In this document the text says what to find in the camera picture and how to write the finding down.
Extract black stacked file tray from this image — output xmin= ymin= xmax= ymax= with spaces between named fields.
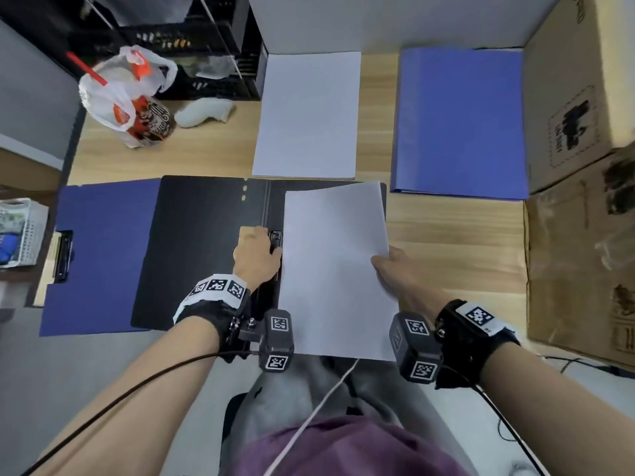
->
xmin=0 ymin=0 xmax=269 ymax=100

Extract squared stack of white papers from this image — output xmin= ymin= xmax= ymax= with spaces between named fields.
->
xmin=251 ymin=52 xmax=362 ymax=180

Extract person's right hand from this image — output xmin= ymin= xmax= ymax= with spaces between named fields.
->
xmin=370 ymin=246 xmax=447 ymax=318

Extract blue folder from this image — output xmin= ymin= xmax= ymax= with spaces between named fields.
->
xmin=39 ymin=178 xmax=162 ymax=338
xmin=390 ymin=48 xmax=530 ymax=202

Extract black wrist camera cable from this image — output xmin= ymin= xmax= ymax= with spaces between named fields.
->
xmin=19 ymin=349 xmax=261 ymax=476
xmin=471 ymin=383 xmax=534 ymax=476

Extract black wrist strap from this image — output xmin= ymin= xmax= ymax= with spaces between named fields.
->
xmin=172 ymin=274 xmax=251 ymax=362
xmin=434 ymin=298 xmax=522 ymax=390

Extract printed drink cup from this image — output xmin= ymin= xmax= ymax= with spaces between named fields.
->
xmin=126 ymin=96 xmax=177 ymax=144

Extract white cable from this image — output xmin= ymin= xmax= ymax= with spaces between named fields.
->
xmin=263 ymin=359 xmax=360 ymax=476

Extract grey trousers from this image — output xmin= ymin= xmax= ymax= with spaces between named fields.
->
xmin=223 ymin=354 xmax=477 ymax=476

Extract person's left hand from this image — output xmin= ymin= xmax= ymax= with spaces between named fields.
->
xmin=232 ymin=225 xmax=284 ymax=293

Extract drink cup in plastic bag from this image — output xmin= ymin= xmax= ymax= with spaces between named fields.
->
xmin=78 ymin=44 xmax=179 ymax=149

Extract white handheld controller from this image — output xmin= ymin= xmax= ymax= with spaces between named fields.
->
xmin=174 ymin=97 xmax=237 ymax=130

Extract flat printed cardboard box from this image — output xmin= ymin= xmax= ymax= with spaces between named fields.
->
xmin=524 ymin=148 xmax=635 ymax=368

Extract person's right forearm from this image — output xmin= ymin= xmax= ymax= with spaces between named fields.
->
xmin=478 ymin=341 xmax=635 ymax=476

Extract sheet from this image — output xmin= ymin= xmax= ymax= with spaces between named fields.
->
xmin=278 ymin=181 xmax=400 ymax=362

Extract brown labelled cardboard box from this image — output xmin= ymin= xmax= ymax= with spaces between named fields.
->
xmin=521 ymin=0 xmax=635 ymax=194

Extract green folder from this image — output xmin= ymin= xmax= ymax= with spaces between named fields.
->
xmin=130 ymin=175 xmax=388 ymax=333

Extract dark brown wooden stool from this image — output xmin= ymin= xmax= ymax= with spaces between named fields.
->
xmin=0 ymin=185 xmax=58 ymax=311

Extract red drinking straw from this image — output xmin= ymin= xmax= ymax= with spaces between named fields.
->
xmin=65 ymin=52 xmax=108 ymax=87

